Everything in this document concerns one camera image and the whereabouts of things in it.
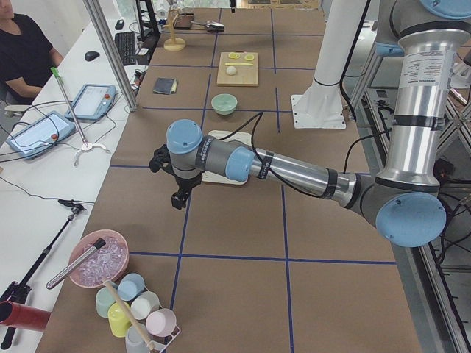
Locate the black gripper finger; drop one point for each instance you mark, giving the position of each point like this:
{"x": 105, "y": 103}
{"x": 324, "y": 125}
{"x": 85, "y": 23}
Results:
{"x": 177, "y": 200}
{"x": 186, "y": 195}

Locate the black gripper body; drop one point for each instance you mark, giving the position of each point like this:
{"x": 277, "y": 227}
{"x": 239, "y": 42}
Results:
{"x": 182, "y": 183}

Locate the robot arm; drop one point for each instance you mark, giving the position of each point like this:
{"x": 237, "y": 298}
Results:
{"x": 401, "y": 200}

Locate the green ceramic bowl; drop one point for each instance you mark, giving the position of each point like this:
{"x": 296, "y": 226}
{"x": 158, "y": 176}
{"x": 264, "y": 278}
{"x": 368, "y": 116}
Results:
{"x": 224, "y": 103}

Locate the steel tube in bowl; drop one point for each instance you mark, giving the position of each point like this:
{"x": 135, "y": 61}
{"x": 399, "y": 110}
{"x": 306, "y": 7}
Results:
{"x": 58, "y": 278}

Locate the pink bowl with ice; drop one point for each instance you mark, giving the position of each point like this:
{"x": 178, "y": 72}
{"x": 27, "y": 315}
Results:
{"x": 108, "y": 263}

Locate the cream bear tray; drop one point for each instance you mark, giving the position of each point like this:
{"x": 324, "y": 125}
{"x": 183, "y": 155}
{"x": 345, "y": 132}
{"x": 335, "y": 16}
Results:
{"x": 230, "y": 158}

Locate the grey folded cloth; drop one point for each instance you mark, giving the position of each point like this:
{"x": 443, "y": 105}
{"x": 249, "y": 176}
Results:
{"x": 165, "y": 86}

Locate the reacher grabber tool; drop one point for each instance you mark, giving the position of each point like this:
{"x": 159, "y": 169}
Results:
{"x": 86, "y": 145}

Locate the far teach pendant tablet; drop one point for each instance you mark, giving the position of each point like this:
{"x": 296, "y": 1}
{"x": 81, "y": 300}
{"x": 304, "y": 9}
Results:
{"x": 93, "y": 101}

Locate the teach pendant tablet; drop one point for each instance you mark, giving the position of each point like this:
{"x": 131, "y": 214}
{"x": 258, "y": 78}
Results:
{"x": 41, "y": 135}
{"x": 93, "y": 101}

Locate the blue cup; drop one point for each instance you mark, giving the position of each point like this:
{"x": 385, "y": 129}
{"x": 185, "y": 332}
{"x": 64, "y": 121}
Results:
{"x": 131, "y": 285}

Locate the white cup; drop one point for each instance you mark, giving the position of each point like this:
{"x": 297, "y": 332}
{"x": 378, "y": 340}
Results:
{"x": 145, "y": 304}

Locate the near teach pendant tablet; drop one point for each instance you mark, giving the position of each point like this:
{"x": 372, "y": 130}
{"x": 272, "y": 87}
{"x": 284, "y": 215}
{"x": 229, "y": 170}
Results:
{"x": 41, "y": 135}

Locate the wooden mug tree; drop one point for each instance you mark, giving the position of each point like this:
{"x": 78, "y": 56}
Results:
{"x": 174, "y": 43}

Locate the bamboo cutting board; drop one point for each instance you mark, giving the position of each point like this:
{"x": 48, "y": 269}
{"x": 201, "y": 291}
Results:
{"x": 246, "y": 76}

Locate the black keyboard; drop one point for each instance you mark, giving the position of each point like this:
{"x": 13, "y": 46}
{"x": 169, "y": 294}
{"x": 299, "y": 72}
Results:
{"x": 126, "y": 45}

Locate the pink cup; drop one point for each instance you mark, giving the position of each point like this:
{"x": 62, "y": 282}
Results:
{"x": 161, "y": 323}

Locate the green cup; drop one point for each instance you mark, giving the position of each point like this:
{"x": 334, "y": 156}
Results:
{"x": 103, "y": 300}

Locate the black computer mouse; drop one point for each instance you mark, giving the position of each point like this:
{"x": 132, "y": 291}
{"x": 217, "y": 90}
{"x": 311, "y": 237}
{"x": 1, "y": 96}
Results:
{"x": 91, "y": 55}

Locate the lemon slice stack upper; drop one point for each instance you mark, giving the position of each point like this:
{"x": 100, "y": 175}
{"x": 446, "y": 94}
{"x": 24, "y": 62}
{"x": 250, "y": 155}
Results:
{"x": 233, "y": 55}

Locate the yellow cup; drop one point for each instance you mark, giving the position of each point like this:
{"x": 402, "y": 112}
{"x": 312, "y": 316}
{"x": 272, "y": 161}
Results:
{"x": 118, "y": 321}

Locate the steel scoop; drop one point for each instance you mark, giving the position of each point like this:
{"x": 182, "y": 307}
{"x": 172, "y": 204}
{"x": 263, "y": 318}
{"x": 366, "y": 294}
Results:
{"x": 210, "y": 26}

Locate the grey cup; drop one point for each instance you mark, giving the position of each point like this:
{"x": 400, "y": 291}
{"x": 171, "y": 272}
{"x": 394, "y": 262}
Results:
{"x": 134, "y": 343}

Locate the seated person black shirt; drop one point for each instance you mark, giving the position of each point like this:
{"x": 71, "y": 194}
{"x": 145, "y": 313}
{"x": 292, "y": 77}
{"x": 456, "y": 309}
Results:
{"x": 27, "y": 56}

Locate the black tripod stick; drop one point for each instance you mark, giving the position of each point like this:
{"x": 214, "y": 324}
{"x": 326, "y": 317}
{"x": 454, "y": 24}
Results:
{"x": 17, "y": 292}

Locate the red cylinder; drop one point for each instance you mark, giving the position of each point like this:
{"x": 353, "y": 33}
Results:
{"x": 22, "y": 316}

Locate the aluminium frame post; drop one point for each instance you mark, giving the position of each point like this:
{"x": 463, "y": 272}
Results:
{"x": 103, "y": 31}

